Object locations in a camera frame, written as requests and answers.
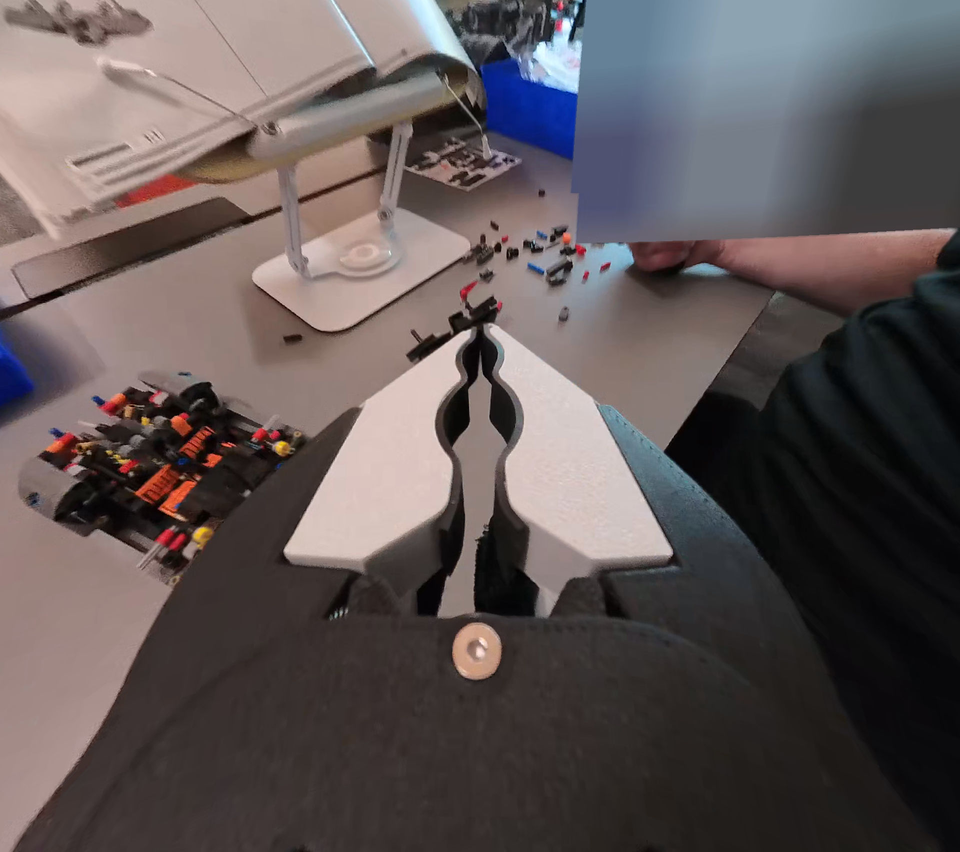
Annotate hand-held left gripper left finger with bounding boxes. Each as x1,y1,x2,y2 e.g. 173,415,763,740
283,329,483,614

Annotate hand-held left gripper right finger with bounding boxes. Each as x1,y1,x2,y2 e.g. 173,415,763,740
482,324,676,610

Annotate black red lego subassembly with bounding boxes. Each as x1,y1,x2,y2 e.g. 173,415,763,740
407,280,504,361

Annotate pile of lego pieces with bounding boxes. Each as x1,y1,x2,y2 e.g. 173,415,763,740
461,188,612,324

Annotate lego instruction booklet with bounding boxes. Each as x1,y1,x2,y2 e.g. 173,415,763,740
0,0,489,238

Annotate person's right forearm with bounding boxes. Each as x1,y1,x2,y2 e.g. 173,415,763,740
708,229,957,319

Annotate large multicoloured lego model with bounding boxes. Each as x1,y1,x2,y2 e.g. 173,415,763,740
18,372,309,586

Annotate lego sticker sheet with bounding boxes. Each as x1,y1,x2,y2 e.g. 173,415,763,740
405,139,522,193

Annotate person's right hand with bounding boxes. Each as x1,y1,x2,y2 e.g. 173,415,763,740
630,240,734,274

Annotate white metal book stand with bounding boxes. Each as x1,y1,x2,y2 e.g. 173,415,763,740
180,68,496,334

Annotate person's black clothing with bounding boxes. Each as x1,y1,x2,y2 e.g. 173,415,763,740
666,252,960,852

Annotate orange plastic object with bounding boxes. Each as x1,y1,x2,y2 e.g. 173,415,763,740
116,175,198,208

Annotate blue plastic parts bin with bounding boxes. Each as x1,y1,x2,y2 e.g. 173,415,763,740
480,58,579,161
0,330,35,410

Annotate clear plastic bag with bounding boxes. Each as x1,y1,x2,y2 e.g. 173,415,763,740
517,34,582,95

